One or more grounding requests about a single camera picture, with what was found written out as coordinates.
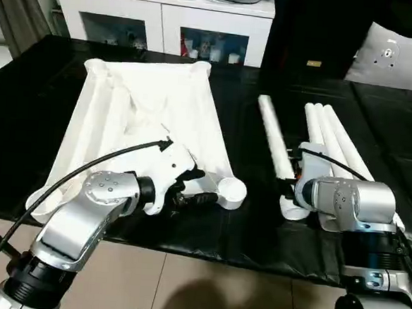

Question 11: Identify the grey curtain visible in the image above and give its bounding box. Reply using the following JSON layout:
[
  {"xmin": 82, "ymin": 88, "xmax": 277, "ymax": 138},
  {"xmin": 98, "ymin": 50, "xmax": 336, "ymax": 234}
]
[{"xmin": 0, "ymin": 0, "xmax": 56, "ymax": 61}]

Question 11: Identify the white plastic table top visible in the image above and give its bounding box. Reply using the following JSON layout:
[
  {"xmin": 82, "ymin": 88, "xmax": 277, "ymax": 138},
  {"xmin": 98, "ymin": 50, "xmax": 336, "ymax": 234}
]
[{"xmin": 23, "ymin": 49, "xmax": 257, "ymax": 237}]

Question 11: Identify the black table mat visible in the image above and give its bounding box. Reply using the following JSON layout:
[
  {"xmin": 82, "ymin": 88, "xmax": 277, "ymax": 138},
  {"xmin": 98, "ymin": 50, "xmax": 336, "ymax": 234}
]
[{"xmin": 0, "ymin": 30, "xmax": 412, "ymax": 294}]

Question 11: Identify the grey cushion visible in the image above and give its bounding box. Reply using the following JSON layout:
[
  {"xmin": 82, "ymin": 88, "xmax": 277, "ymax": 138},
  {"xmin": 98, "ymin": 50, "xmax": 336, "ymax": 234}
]
[{"xmin": 345, "ymin": 20, "xmax": 412, "ymax": 92}]

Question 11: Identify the white plastic table leg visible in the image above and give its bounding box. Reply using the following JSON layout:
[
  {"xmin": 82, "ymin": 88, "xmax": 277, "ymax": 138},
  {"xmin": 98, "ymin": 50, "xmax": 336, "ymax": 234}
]
[
  {"xmin": 310, "ymin": 103, "xmax": 369, "ymax": 182},
  {"xmin": 249, "ymin": 95, "xmax": 319, "ymax": 223},
  {"xmin": 301, "ymin": 102, "xmax": 341, "ymax": 164},
  {"xmin": 317, "ymin": 104, "xmax": 412, "ymax": 234}
]

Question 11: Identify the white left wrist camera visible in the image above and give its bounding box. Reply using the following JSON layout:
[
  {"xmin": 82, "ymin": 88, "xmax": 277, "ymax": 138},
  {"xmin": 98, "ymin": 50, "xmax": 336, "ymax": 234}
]
[{"xmin": 142, "ymin": 140, "xmax": 201, "ymax": 219}]

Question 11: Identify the white glass-door cabinet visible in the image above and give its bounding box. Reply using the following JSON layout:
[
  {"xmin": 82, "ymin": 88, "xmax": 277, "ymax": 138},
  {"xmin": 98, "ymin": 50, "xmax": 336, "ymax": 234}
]
[{"xmin": 47, "ymin": 0, "xmax": 278, "ymax": 68}]

